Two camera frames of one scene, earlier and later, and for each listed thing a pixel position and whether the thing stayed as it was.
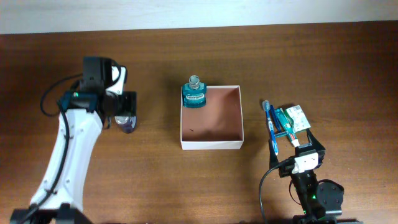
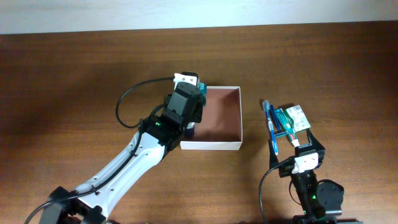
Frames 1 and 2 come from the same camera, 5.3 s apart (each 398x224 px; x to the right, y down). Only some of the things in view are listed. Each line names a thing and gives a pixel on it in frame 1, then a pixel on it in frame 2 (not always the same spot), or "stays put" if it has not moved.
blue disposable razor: x=280 y=132 stays put
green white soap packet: x=297 y=118 stays put
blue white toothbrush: x=266 y=106 stays put
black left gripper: x=129 y=107 -> x=199 y=109
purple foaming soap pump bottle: x=126 y=123 -> x=189 y=130
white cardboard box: x=217 y=126 stays put
